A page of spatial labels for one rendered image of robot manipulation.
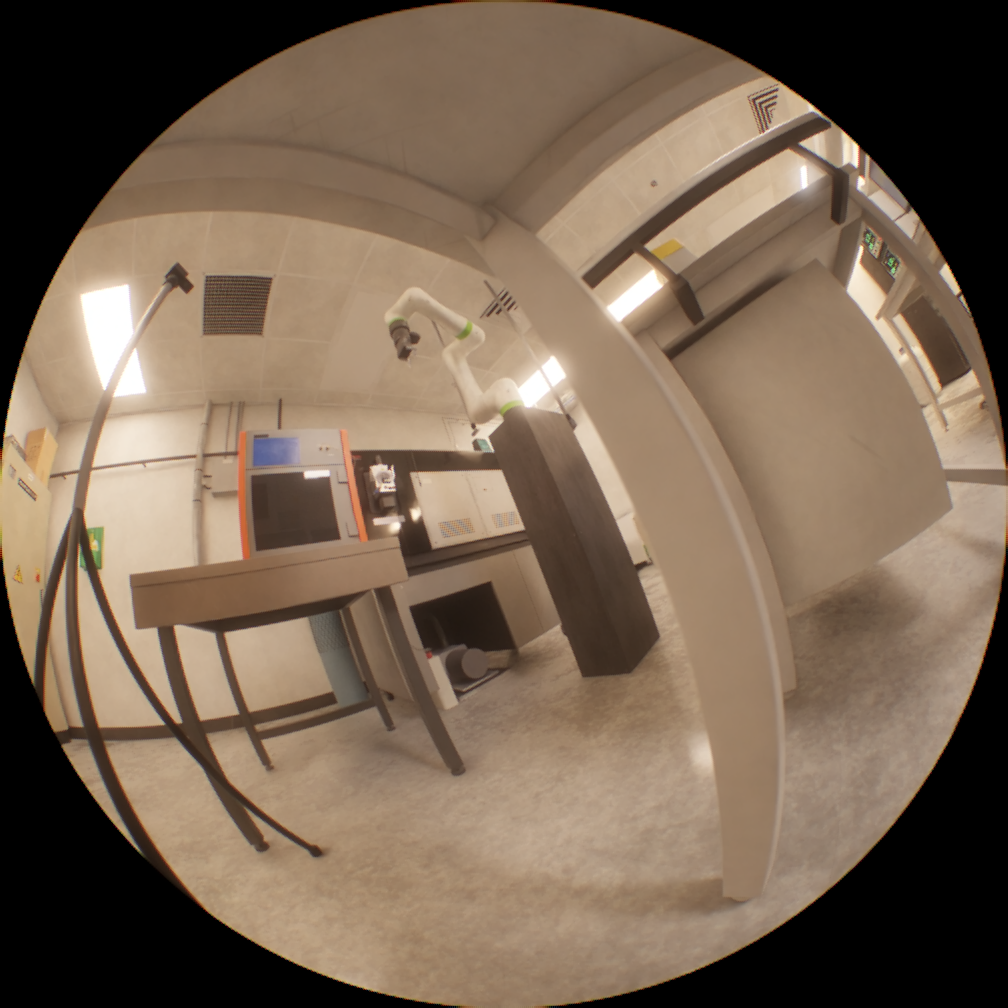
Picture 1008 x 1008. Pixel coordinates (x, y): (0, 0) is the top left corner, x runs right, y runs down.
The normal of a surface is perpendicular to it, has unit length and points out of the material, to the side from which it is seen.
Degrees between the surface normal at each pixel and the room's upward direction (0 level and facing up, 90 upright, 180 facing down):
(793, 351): 90
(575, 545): 90
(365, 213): 180
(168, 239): 180
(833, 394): 90
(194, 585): 90
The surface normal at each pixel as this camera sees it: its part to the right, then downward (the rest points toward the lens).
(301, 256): 0.35, 0.90
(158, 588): 0.60, -0.42
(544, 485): -0.73, 0.10
